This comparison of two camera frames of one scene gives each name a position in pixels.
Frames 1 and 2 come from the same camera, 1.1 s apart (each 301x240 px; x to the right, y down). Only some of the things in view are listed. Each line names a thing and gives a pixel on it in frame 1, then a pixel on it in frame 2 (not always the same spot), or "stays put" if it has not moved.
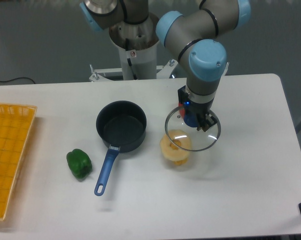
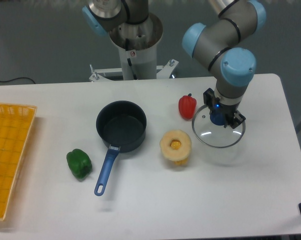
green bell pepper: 79,163 stays put
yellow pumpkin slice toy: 175,145 stays put
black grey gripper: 200,103 -> 232,117
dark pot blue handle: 122,125 stays put
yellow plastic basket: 11,127 stays put
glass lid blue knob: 191,138 -> 215,135
